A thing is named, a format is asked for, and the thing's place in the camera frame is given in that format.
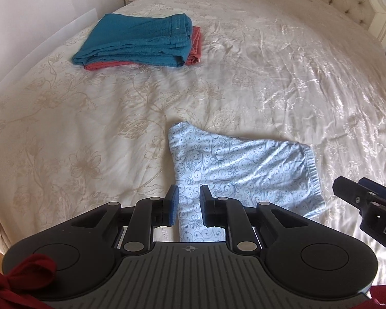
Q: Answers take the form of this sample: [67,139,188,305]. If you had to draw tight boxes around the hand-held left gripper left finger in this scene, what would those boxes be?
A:
[66,185,180,253]

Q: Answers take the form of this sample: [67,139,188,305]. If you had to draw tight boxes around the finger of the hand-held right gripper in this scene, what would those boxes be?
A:
[360,178,386,204]
[333,176,386,213]

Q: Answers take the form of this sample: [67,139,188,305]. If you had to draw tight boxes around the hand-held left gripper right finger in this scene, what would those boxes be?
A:
[200,185,312,253]

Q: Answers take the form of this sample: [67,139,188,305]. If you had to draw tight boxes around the light blue floral pants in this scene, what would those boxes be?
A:
[168,122,327,242]

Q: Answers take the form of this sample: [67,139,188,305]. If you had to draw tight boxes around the coral red pants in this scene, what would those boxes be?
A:
[84,26,203,71]

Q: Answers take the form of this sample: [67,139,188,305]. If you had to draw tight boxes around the teal pants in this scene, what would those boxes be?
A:
[71,13,194,69]

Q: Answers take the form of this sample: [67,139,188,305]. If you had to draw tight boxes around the cream bed with floral cover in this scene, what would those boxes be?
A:
[0,0,386,285]

